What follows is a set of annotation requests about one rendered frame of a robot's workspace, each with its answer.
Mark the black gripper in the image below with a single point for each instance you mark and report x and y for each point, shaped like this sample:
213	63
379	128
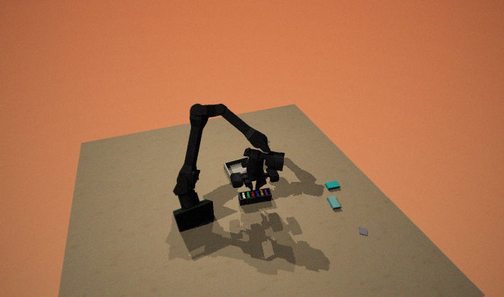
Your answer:
257	175

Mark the teal rectangular block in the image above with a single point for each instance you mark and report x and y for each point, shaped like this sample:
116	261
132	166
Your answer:
334	202
332	185

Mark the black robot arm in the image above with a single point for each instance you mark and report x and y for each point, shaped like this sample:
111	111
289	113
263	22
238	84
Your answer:
188	175

